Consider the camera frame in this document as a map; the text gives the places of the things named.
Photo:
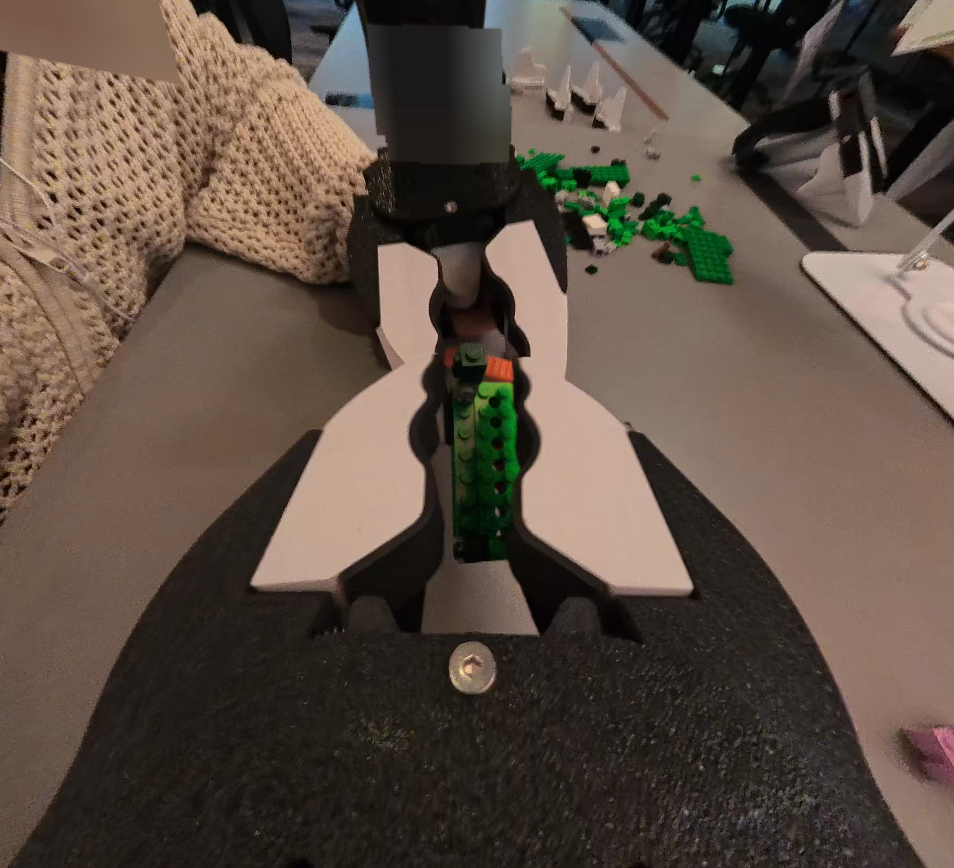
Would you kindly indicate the green lego assembly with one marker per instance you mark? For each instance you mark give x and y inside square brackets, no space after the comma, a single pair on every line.
[484,465]

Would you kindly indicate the wooden stick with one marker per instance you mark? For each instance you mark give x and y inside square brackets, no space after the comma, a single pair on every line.
[618,67]

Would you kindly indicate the person's torso in knit sweater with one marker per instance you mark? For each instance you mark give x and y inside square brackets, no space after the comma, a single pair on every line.
[74,212]

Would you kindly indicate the black and white device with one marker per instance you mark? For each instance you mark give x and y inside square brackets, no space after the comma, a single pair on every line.
[842,190]

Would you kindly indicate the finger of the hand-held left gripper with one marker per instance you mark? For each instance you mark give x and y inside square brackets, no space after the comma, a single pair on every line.
[540,301]
[402,301]

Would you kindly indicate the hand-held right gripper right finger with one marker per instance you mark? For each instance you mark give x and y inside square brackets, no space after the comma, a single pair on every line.
[596,503]

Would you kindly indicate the white paper board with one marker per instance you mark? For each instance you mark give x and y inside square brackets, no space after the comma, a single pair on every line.
[931,11]

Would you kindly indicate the large green lego plate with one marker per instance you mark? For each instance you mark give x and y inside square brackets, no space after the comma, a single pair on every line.
[708,257]

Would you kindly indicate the orange brick separator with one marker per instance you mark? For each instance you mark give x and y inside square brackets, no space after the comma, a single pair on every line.
[501,366]

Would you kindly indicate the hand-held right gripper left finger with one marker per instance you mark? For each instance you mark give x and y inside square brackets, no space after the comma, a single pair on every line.
[350,495]

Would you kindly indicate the pink lego piece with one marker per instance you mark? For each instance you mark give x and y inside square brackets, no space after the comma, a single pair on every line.
[935,752]

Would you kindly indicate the dark pad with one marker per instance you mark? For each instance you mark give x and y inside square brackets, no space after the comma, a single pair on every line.
[596,29]

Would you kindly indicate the person's left hand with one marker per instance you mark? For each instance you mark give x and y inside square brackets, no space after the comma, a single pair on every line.
[473,320]

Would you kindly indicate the pile of green lego pieces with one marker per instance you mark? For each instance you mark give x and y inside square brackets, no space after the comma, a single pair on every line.
[618,227]

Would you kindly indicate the white wedge piece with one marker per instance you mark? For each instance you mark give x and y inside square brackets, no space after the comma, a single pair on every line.
[563,97]
[612,111]
[531,70]
[590,89]

